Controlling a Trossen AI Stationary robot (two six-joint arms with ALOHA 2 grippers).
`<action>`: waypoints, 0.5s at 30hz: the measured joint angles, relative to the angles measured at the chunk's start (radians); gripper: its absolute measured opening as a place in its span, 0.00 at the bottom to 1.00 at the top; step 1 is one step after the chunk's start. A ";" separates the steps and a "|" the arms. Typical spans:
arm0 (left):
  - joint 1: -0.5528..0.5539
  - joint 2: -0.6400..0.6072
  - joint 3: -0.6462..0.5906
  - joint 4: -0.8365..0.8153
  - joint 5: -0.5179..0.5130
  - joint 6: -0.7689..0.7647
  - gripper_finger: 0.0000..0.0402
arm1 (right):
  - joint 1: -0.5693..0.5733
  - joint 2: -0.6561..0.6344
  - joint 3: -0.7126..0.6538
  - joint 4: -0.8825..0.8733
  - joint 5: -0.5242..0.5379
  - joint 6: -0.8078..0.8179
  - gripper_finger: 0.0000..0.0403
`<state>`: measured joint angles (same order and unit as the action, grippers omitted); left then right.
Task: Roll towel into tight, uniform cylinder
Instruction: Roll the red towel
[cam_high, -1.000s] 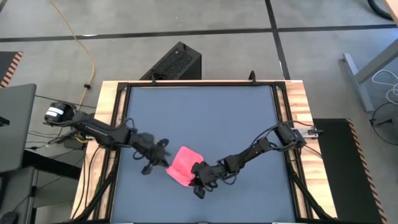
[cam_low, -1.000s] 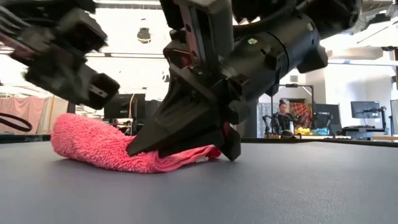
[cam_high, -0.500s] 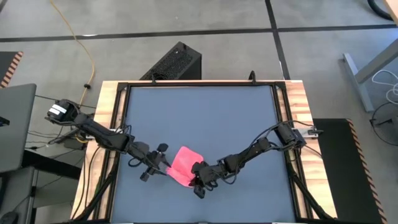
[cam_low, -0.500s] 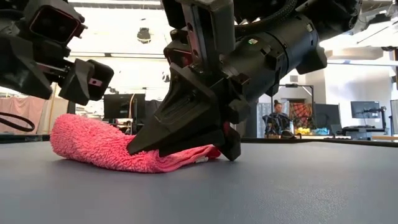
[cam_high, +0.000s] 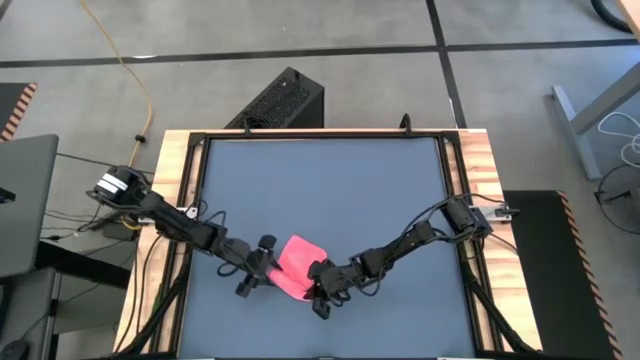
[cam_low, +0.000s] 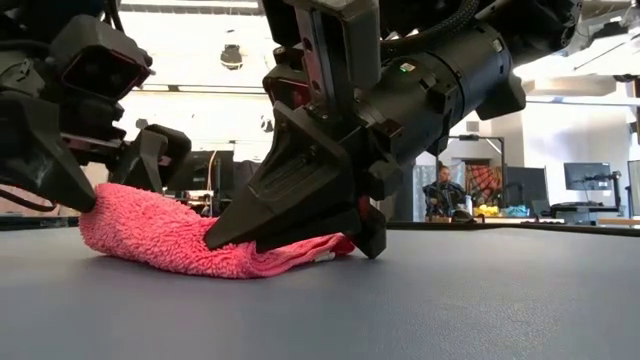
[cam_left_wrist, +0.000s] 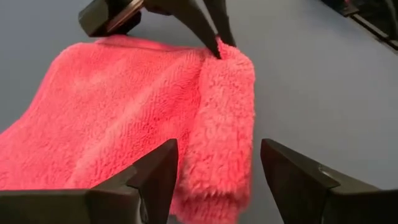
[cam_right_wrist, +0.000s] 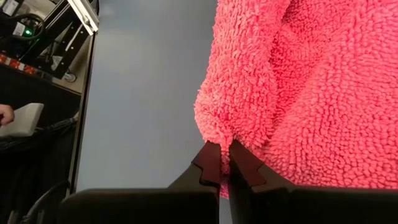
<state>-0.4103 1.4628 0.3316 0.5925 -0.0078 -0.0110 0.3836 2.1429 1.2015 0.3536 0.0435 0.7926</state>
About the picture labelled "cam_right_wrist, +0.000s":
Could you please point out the aluminium extrusion beam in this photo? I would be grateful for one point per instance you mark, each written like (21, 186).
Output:
(84, 14)

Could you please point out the black frame bracket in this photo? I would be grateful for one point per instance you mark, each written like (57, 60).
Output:
(59, 43)

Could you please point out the strip with red labels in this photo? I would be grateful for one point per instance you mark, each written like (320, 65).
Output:
(15, 64)

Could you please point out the red microfibre towel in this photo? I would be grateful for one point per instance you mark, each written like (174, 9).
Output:
(311, 93)

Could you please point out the person's hand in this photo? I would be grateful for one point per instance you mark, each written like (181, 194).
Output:
(6, 114)

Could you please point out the power unit with green light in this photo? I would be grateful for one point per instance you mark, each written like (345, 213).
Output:
(18, 29)

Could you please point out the white block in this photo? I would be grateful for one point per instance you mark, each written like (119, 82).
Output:
(25, 119)

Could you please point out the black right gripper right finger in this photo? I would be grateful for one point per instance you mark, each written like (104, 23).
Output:
(295, 207)

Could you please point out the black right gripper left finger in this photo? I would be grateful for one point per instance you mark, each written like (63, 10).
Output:
(155, 207)

